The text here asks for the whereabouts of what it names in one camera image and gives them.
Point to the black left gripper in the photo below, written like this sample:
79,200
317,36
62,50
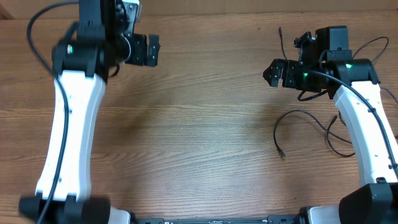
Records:
138,57

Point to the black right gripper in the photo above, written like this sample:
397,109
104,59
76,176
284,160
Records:
288,81

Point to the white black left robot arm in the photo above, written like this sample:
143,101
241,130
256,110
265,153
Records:
91,51

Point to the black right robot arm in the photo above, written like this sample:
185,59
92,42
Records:
326,65

